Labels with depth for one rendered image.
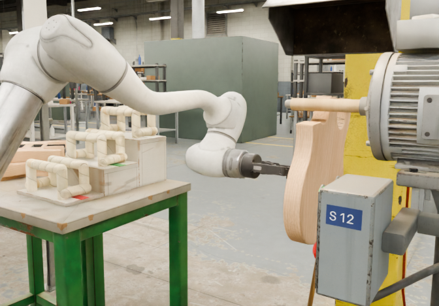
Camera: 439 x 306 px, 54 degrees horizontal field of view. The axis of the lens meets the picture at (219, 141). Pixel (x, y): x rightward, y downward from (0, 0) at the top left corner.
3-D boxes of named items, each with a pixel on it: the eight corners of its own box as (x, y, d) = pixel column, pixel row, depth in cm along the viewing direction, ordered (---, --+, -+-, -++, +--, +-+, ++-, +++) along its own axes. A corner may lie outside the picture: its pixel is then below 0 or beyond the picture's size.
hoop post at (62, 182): (70, 198, 135) (69, 169, 134) (61, 201, 132) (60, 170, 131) (64, 197, 137) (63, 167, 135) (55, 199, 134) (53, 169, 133)
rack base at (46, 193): (105, 196, 142) (105, 193, 142) (66, 207, 129) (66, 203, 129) (54, 185, 157) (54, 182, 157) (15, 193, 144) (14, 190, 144)
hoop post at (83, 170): (91, 193, 141) (90, 165, 140) (83, 195, 139) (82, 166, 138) (85, 191, 143) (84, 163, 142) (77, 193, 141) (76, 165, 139)
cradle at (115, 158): (129, 161, 153) (129, 152, 152) (104, 166, 143) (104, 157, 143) (122, 160, 155) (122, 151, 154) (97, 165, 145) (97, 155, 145)
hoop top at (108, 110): (141, 116, 158) (141, 108, 157) (135, 117, 155) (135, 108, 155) (105, 114, 169) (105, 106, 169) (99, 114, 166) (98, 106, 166)
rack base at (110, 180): (140, 187, 155) (140, 161, 154) (104, 197, 141) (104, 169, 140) (89, 177, 170) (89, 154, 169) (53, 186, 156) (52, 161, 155)
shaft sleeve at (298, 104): (363, 106, 107) (362, 97, 105) (360, 115, 105) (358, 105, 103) (295, 104, 116) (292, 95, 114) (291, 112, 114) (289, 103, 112)
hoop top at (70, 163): (90, 169, 141) (90, 160, 140) (82, 171, 138) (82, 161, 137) (53, 163, 152) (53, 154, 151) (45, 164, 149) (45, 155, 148)
